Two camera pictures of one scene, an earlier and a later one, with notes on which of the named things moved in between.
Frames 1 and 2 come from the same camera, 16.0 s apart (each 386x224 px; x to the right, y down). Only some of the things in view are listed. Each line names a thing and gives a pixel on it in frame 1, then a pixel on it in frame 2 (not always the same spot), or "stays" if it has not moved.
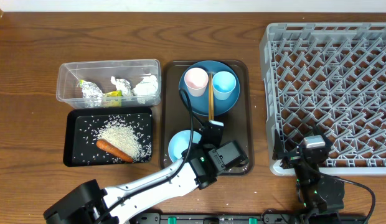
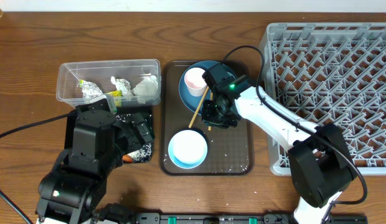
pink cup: x=196 y=79 stays
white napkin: x=148 y=86 stays
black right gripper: x=292 y=158 -> x=210 y=121
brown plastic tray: x=177 y=116 stays
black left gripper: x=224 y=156 -> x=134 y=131
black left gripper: x=254 y=218 stays
